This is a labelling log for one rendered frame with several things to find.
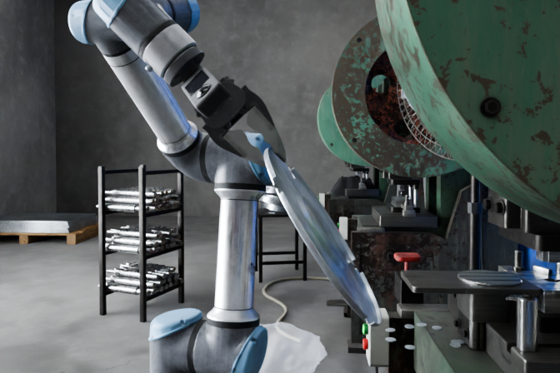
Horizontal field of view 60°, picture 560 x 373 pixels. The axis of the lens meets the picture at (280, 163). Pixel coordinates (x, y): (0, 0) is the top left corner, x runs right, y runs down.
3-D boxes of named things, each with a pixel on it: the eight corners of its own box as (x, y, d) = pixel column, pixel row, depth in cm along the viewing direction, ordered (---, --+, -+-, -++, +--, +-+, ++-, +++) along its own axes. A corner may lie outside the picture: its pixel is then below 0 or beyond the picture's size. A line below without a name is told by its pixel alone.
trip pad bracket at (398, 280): (400, 349, 130) (401, 276, 129) (394, 335, 139) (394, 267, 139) (423, 349, 129) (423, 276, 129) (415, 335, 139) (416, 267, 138)
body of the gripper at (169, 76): (257, 106, 78) (204, 52, 78) (255, 101, 69) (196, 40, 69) (223, 139, 78) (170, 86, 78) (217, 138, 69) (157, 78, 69)
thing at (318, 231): (398, 348, 71) (402, 345, 71) (319, 286, 49) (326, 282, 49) (321, 204, 90) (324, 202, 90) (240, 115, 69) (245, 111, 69)
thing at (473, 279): (412, 352, 96) (412, 285, 96) (399, 326, 110) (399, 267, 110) (542, 355, 95) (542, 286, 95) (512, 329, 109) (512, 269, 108)
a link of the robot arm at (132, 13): (138, -31, 75) (104, -33, 67) (189, 21, 75) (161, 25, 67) (113, 8, 78) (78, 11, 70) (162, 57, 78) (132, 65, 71)
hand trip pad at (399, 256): (397, 283, 133) (397, 256, 133) (392, 278, 139) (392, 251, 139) (422, 284, 133) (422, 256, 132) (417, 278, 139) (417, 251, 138)
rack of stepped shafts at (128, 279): (149, 323, 294) (148, 166, 291) (92, 313, 312) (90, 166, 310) (189, 303, 333) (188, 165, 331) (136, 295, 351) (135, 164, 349)
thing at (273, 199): (257, 282, 384) (257, 183, 382) (252, 269, 429) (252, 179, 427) (307, 280, 390) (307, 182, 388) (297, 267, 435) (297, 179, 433)
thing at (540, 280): (543, 313, 94) (544, 289, 94) (512, 290, 109) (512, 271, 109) (592, 314, 94) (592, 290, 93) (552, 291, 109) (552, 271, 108)
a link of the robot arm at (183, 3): (144, -8, 87) (107, -7, 77) (201, -14, 84) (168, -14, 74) (152, 37, 90) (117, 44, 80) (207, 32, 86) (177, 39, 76)
